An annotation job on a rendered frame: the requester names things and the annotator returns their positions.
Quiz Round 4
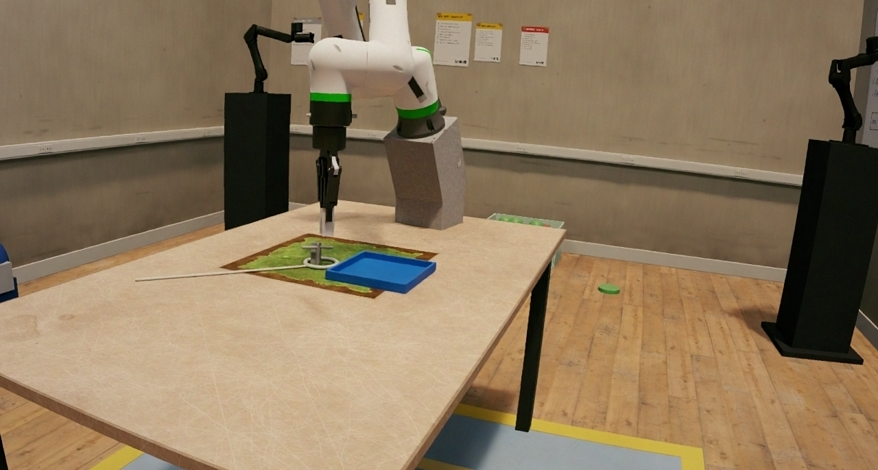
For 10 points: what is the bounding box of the blue tray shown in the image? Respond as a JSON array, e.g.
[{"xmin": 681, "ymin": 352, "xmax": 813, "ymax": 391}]
[{"xmin": 325, "ymin": 251, "xmax": 436, "ymax": 294}]

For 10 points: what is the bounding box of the white ring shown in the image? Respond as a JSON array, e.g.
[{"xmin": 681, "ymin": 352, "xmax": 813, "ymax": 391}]
[{"xmin": 303, "ymin": 257, "xmax": 339, "ymax": 270}]

